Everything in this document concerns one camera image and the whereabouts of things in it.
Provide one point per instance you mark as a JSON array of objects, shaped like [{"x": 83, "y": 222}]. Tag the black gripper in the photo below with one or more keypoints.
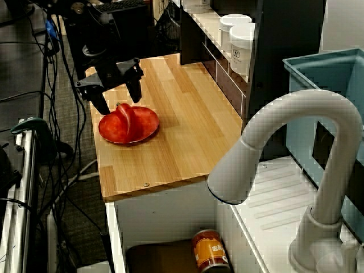
[{"x": 111, "y": 75}]

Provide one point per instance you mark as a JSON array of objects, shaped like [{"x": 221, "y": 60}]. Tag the red toy chili pepper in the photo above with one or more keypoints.
[{"x": 128, "y": 119}]

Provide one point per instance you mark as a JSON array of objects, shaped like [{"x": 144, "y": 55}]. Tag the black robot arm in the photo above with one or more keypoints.
[{"x": 96, "y": 54}]

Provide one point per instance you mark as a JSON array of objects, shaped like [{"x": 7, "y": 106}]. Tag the red round plate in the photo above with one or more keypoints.
[{"x": 145, "y": 125}]

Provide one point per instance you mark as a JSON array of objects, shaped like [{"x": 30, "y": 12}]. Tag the black computer tower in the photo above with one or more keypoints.
[{"x": 142, "y": 34}]

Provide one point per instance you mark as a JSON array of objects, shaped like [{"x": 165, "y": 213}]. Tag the green clamp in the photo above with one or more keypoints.
[{"x": 37, "y": 125}]

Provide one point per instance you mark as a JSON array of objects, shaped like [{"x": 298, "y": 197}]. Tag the black keyboard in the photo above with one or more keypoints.
[{"x": 125, "y": 5}]

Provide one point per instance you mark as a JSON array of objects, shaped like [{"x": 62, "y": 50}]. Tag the short black side panel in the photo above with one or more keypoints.
[{"x": 190, "y": 42}]

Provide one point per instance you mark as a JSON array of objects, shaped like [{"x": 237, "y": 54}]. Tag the dark grey desk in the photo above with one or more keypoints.
[{"x": 17, "y": 71}]

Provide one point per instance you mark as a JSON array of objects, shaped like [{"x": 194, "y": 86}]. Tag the dark tile backsplash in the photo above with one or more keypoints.
[{"x": 227, "y": 88}]

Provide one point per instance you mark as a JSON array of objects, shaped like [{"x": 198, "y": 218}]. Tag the light wooden shelf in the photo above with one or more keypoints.
[{"x": 207, "y": 25}]

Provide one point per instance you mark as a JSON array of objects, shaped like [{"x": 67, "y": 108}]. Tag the white lidded jar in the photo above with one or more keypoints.
[
  {"x": 196, "y": 5},
  {"x": 227, "y": 31}
]

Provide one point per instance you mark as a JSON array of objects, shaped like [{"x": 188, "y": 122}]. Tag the white toy kitchen cabinet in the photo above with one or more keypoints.
[{"x": 170, "y": 216}]

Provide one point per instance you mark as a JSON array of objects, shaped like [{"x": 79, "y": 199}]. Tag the white jar with house logo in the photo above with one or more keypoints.
[{"x": 241, "y": 48}]

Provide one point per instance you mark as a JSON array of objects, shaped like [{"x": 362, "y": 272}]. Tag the black box device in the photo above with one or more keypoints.
[{"x": 7, "y": 176}]

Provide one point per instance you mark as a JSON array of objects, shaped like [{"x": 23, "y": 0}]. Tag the black metal rod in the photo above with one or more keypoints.
[{"x": 106, "y": 253}]

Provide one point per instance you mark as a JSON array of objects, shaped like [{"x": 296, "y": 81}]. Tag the tall black side panel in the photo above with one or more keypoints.
[{"x": 284, "y": 57}]

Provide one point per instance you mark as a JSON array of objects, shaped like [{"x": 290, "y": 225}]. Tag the orange soup can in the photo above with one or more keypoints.
[{"x": 207, "y": 253}]

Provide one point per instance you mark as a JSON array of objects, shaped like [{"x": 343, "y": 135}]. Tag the blue-grey plastic bin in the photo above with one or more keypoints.
[{"x": 301, "y": 113}]

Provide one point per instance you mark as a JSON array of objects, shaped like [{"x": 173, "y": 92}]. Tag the white toy faucet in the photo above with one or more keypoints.
[{"x": 312, "y": 105}]

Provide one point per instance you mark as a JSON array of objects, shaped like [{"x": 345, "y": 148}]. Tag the aluminium frame rail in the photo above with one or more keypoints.
[{"x": 25, "y": 176}]

